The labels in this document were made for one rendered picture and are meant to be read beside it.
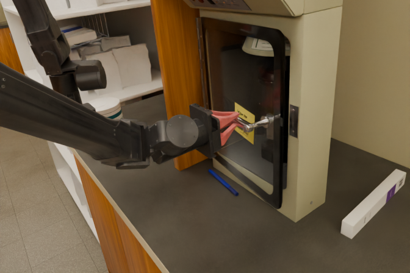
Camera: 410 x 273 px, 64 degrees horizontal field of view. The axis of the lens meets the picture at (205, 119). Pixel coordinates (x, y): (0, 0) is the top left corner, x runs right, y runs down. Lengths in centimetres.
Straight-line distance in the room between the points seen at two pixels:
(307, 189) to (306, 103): 22
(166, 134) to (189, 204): 39
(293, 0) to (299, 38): 7
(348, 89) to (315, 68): 47
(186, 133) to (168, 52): 38
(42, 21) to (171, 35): 30
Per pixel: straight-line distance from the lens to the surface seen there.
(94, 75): 83
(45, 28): 81
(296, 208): 81
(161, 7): 86
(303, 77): 65
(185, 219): 85
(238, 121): 68
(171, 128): 53
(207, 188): 94
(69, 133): 44
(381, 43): 105
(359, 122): 115
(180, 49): 90
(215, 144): 65
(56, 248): 236
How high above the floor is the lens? 150
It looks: 25 degrees down
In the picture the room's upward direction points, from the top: 5 degrees counter-clockwise
